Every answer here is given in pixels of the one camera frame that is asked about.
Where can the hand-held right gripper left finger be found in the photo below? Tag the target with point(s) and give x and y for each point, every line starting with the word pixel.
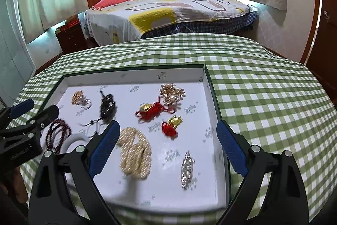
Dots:
pixel 105 146

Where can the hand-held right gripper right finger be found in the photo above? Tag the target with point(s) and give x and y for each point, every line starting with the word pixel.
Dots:
pixel 231 148

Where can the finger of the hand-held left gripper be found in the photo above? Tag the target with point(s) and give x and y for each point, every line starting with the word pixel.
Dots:
pixel 46 117
pixel 22 108

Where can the small gold brooch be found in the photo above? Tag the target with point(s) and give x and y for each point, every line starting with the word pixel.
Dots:
pixel 78 97

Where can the green jewelry box tray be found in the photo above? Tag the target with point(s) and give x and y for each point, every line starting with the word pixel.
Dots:
pixel 200 114

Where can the red tassel gold charm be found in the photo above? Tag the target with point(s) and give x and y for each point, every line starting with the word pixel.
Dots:
pixel 169 130

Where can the gold flower brooch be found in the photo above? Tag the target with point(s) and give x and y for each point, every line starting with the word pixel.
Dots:
pixel 172 94

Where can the person's left hand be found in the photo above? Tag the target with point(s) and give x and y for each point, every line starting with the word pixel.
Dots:
pixel 19 185

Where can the white jade bangle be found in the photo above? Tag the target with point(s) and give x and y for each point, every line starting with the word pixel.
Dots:
pixel 76 136

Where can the silver rhinestone brooch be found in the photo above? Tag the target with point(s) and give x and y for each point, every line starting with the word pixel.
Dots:
pixel 187 167

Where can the green checkered tablecloth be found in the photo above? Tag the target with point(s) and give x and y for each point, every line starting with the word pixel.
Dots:
pixel 263 109

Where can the dark wooden nightstand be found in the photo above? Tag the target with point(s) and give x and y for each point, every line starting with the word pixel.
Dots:
pixel 72 40

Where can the yellowish flat box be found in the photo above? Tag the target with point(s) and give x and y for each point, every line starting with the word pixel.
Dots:
pixel 60 30

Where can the red box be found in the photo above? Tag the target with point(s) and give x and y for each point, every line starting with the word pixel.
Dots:
pixel 72 24

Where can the brown soft item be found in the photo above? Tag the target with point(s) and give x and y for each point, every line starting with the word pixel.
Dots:
pixel 72 18

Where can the dark plaid bed cover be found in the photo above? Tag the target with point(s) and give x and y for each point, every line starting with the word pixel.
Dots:
pixel 210 24

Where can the brown wooden door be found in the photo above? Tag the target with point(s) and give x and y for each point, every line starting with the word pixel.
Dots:
pixel 326 51

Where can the patterned white bedsheet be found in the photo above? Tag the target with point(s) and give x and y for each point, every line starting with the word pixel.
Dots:
pixel 163 16

